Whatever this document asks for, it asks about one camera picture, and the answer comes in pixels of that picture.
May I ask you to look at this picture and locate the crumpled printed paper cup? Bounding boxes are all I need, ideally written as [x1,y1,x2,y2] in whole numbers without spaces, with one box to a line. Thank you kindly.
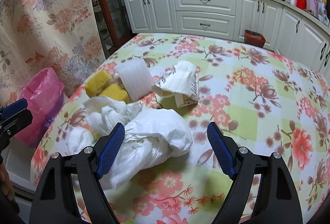
[152,61,199,108]

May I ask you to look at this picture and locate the pink thermos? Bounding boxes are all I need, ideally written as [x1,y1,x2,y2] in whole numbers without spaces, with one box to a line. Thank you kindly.
[309,0,321,18]

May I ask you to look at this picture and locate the red thermos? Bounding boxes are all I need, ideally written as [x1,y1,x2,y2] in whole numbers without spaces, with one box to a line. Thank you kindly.
[295,0,307,10]

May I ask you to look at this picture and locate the floral curtain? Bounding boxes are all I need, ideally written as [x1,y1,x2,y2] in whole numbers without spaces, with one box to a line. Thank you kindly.
[1,0,105,105]

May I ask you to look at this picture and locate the white plastic bag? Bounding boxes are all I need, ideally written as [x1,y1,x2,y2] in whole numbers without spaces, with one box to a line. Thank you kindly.
[101,108,193,189]

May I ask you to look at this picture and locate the pink trash bin with liner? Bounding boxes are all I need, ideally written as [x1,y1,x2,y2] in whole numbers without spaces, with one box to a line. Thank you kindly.
[15,68,65,148]

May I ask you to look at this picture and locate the white tissue wad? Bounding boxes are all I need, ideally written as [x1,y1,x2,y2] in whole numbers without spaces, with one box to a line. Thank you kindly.
[67,127,95,154]

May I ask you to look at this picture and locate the crumpled white paper towel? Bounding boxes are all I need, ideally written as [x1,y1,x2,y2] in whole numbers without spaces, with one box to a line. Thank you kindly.
[83,95,143,137]

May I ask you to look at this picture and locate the yellow sponge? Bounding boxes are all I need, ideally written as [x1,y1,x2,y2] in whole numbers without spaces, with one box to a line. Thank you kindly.
[98,84,130,104]
[85,70,113,98]

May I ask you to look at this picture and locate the dark red floor bin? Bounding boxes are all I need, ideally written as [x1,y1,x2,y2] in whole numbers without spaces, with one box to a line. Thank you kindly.
[244,29,266,48]

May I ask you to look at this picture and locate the white foam block upright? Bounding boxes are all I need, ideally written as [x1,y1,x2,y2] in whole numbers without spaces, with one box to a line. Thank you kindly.
[116,58,154,102]

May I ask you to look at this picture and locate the white lower kitchen cabinets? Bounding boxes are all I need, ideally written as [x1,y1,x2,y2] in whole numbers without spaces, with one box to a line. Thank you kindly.
[123,0,329,77]

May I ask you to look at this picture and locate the left hand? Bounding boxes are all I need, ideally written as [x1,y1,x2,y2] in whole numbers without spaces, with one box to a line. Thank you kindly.
[0,164,15,200]

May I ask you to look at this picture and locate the floral tablecloth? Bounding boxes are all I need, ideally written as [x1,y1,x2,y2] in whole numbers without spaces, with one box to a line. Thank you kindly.
[29,33,330,224]

